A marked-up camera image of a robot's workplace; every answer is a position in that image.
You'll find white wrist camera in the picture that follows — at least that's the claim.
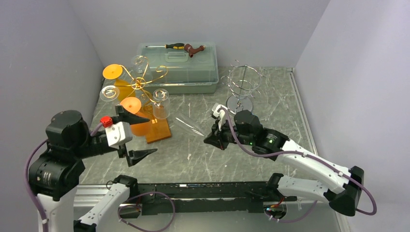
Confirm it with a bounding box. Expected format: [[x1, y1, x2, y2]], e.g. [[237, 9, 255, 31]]
[[100, 116, 133, 148], [211, 103, 228, 131]]

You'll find clear stemless glass front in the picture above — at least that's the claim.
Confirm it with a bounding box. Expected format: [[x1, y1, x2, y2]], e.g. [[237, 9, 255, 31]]
[[153, 88, 170, 119]]

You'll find clear wine glass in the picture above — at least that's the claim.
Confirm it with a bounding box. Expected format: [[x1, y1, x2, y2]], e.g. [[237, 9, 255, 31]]
[[132, 55, 153, 82]]

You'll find orange plastic wine glass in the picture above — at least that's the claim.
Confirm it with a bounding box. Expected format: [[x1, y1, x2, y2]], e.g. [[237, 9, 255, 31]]
[[119, 97, 153, 138]]

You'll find black yellow screwdriver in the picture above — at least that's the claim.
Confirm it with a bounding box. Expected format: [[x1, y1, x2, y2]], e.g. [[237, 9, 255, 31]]
[[145, 43, 185, 50]]

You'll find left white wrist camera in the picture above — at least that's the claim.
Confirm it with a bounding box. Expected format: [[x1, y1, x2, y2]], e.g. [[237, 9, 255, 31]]
[[100, 116, 133, 148]]

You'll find small clear cup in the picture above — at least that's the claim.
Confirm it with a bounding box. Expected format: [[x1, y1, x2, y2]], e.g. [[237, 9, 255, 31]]
[[174, 113, 205, 137]]

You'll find brown pipe fitting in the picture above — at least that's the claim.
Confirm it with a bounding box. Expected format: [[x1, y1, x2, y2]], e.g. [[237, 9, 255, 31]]
[[184, 43, 205, 58]]

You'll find clear plastic storage box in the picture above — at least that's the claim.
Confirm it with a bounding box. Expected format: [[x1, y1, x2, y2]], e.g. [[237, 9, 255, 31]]
[[137, 42, 219, 94]]

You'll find yellow frosted wine glass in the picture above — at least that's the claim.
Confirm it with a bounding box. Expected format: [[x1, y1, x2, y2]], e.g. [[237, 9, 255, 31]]
[[102, 64, 135, 101]]

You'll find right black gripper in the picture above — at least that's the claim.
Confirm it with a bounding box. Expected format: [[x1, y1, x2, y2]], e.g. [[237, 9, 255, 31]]
[[205, 116, 254, 150]]

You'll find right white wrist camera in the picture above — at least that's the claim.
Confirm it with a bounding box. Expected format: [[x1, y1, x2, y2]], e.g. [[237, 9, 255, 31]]
[[211, 103, 228, 131]]

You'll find clear glass on rack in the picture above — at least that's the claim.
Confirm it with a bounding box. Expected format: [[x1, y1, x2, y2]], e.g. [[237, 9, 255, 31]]
[[99, 85, 120, 102]]

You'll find silver wire cup rack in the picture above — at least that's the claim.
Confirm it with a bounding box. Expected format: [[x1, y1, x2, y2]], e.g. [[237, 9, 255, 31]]
[[220, 60, 267, 114]]

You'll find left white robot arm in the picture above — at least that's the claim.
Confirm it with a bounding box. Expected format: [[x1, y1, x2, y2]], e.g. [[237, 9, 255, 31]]
[[24, 105, 154, 232]]

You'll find gold wire wine glass rack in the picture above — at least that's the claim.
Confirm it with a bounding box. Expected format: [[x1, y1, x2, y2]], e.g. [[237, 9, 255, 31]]
[[126, 66, 172, 144]]

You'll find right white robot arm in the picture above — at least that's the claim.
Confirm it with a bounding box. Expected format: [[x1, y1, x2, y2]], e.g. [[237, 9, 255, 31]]
[[204, 104, 365, 217]]

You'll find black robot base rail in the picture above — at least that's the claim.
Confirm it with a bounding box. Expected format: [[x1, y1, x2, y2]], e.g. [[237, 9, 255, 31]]
[[119, 181, 296, 219]]

